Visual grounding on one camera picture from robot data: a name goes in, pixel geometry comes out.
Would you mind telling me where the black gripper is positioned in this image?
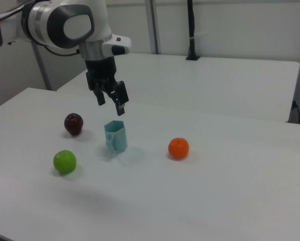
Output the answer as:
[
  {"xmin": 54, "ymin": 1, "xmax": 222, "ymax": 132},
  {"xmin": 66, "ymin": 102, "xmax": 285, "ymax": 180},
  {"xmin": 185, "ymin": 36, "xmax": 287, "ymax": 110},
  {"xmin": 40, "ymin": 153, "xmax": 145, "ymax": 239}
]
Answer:
[{"xmin": 85, "ymin": 56, "xmax": 129, "ymax": 116}]

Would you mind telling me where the dark red apple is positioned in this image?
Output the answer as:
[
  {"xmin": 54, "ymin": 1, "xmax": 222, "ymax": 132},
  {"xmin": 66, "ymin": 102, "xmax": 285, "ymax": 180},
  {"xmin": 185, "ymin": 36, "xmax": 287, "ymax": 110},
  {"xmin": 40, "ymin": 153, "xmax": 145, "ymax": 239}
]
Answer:
[{"xmin": 64, "ymin": 112, "xmax": 84, "ymax": 136}]

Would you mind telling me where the black camera stand pole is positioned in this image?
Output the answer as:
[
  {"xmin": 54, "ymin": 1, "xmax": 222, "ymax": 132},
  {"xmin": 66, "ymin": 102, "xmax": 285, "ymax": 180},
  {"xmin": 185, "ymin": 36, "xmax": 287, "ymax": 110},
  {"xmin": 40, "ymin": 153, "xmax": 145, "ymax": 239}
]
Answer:
[{"xmin": 185, "ymin": 0, "xmax": 201, "ymax": 61}]

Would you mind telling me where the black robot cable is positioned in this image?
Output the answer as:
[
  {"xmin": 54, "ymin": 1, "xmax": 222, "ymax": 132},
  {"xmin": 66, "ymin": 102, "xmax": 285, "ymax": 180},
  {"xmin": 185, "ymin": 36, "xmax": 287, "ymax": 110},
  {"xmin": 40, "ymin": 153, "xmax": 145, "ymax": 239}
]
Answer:
[{"xmin": 46, "ymin": 45, "xmax": 81, "ymax": 57}]

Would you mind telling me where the grey metal frame post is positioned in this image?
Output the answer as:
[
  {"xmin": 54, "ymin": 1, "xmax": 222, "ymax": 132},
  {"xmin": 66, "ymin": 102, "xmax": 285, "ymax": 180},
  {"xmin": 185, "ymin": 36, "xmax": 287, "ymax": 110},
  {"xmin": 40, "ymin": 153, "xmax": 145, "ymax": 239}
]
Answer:
[{"xmin": 32, "ymin": 42, "xmax": 53, "ymax": 91}]

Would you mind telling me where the light teal hexagonal mug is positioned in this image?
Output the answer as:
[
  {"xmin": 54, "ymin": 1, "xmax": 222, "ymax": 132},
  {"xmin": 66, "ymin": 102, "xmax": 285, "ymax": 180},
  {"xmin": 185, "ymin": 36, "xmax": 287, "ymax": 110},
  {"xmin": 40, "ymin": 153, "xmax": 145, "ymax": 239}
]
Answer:
[{"xmin": 104, "ymin": 120, "xmax": 128, "ymax": 154}]

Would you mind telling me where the green apple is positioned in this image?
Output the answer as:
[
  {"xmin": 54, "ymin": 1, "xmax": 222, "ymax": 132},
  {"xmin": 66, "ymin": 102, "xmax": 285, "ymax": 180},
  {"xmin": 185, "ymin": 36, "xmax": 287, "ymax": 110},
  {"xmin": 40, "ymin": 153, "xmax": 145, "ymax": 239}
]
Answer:
[{"xmin": 53, "ymin": 150, "xmax": 77, "ymax": 174}]

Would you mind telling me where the orange fruit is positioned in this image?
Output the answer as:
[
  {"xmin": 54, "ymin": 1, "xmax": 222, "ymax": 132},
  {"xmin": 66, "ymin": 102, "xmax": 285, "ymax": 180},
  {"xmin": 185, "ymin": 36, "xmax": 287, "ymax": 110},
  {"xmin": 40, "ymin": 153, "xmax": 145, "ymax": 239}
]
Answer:
[{"xmin": 168, "ymin": 137, "xmax": 190, "ymax": 160}]

